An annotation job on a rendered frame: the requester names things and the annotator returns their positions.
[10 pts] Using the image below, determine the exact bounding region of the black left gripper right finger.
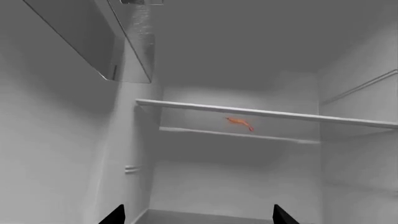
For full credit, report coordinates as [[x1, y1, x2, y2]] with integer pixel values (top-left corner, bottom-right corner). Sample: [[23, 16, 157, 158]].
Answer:
[[273, 203, 299, 224]]

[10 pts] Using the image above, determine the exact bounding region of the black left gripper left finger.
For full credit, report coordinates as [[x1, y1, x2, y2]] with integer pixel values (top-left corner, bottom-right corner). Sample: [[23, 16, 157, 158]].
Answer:
[[98, 203, 126, 224]]

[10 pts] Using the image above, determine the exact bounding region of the white fridge door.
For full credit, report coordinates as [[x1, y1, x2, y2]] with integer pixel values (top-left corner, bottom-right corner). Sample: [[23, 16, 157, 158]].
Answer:
[[0, 0, 164, 224]]

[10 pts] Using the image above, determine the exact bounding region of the white fridge shelf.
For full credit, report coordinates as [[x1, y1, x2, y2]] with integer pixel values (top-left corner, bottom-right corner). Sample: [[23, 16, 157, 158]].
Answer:
[[135, 98, 398, 130]]

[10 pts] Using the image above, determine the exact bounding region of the white fridge interior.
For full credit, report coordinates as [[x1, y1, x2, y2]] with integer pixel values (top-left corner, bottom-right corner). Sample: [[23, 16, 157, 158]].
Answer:
[[133, 0, 398, 224]]

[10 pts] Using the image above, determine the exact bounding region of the orange shrimp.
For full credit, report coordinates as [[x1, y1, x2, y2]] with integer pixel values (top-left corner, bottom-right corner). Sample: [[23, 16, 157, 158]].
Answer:
[[223, 116, 256, 133]]

